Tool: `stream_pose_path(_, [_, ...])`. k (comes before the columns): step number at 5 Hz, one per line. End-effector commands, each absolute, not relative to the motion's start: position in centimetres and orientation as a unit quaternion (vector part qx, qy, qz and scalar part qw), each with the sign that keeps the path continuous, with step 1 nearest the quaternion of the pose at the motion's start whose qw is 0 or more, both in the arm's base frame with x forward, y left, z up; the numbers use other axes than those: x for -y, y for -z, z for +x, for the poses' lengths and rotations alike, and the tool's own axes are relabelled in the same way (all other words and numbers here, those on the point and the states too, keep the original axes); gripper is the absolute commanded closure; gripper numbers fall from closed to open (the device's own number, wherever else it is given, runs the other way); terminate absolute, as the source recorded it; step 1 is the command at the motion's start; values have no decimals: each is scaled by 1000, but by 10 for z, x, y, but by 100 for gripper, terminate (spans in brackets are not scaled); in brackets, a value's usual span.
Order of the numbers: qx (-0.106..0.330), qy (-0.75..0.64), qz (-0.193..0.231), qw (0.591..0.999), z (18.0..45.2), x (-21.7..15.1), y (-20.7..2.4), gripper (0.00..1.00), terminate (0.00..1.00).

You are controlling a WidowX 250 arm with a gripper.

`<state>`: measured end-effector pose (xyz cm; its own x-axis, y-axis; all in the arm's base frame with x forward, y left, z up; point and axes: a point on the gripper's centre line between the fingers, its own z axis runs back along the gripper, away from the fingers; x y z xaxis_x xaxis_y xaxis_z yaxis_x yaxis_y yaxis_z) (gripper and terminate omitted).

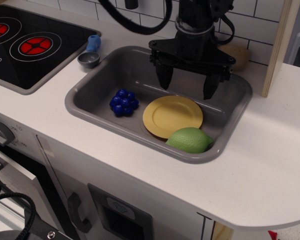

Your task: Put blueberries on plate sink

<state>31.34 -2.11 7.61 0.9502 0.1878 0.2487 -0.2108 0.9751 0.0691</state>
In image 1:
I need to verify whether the blue toy blueberries cluster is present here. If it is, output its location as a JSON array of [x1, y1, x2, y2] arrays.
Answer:
[[109, 88, 139, 116]]

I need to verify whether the grey plastic sink basin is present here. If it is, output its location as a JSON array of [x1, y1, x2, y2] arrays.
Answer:
[[65, 46, 253, 164]]

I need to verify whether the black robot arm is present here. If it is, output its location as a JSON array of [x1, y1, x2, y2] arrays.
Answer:
[[149, 0, 236, 100]]

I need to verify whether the grey spoon with blue handle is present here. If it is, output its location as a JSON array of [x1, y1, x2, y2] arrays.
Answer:
[[77, 35, 101, 69]]

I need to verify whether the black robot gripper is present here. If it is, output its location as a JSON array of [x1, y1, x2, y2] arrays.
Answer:
[[148, 37, 236, 100]]

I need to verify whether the black braided foreground cable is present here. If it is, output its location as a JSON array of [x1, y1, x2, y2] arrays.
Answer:
[[0, 192, 37, 240]]

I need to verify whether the green toy lime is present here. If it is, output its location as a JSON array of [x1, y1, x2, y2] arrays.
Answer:
[[165, 127, 214, 154]]

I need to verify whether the white oven door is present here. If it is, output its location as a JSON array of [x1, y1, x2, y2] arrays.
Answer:
[[0, 143, 41, 226]]

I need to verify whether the grey oven knob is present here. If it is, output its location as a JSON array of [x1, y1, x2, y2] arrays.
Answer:
[[0, 122, 15, 147]]

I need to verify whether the yellow toy plate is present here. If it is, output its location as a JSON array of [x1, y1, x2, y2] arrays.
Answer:
[[142, 95, 204, 139]]

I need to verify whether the black toy stove top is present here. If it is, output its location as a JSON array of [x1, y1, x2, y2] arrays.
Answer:
[[0, 5, 101, 95]]

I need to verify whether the beige toy potato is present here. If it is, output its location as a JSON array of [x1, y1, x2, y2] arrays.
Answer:
[[218, 44, 251, 71]]

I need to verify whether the grey cabinet door handle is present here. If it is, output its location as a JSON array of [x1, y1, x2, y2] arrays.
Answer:
[[67, 192, 92, 234]]

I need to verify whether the light wooden side panel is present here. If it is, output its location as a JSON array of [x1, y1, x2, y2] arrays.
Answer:
[[260, 0, 300, 98]]

